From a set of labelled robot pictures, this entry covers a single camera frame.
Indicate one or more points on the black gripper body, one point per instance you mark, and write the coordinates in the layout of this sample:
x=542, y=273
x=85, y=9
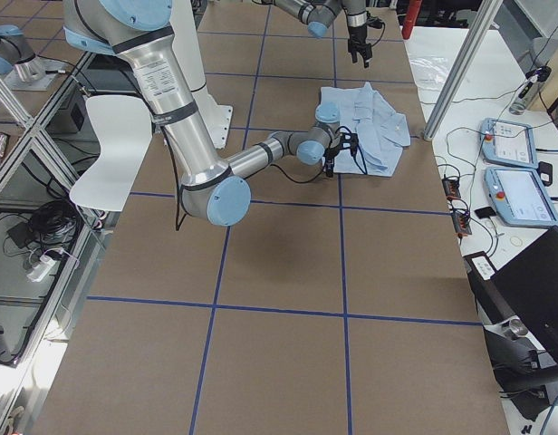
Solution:
x=331, y=152
x=357, y=34

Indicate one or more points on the light blue button-up shirt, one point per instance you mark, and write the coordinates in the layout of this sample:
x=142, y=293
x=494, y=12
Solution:
x=383, y=133

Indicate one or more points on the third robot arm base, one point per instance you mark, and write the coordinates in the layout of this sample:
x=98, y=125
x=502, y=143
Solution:
x=19, y=64

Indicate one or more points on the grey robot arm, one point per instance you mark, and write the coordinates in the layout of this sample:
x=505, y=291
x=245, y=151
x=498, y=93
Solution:
x=318, y=19
x=215, y=189

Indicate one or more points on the red cylinder object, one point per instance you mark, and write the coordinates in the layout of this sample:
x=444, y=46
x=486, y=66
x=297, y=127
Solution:
x=410, y=18

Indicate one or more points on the clear plastic bag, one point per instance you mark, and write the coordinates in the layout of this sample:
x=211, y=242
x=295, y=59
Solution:
x=430, y=72

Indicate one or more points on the upper orange electronics module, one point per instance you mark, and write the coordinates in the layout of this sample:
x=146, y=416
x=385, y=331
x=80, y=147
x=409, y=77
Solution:
x=451, y=188

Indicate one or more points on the orange electronics module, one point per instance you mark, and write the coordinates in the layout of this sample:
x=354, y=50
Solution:
x=461, y=223
x=451, y=188

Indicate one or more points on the lower orange electronics module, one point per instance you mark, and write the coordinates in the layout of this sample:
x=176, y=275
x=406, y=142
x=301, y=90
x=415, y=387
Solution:
x=461, y=223

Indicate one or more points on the upper blue teach pendant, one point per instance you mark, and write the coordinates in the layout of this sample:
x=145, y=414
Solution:
x=508, y=143

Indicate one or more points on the blue teach pendant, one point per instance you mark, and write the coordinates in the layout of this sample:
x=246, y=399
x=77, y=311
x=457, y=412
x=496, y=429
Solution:
x=508, y=143
x=519, y=197

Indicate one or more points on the clear water bottle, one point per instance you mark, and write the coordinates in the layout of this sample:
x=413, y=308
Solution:
x=522, y=99

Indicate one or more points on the lower blue teach pendant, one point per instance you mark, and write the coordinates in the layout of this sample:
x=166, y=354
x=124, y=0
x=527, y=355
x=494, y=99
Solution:
x=519, y=197

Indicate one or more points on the black monitor on stand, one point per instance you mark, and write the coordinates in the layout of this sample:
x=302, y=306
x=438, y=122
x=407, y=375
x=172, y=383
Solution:
x=520, y=301

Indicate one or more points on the white power strip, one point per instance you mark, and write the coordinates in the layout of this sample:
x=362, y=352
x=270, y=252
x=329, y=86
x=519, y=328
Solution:
x=46, y=266

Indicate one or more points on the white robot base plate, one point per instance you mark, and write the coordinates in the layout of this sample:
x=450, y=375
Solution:
x=217, y=119

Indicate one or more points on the grey aluminium frame post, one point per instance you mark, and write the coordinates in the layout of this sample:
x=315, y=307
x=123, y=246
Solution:
x=467, y=52

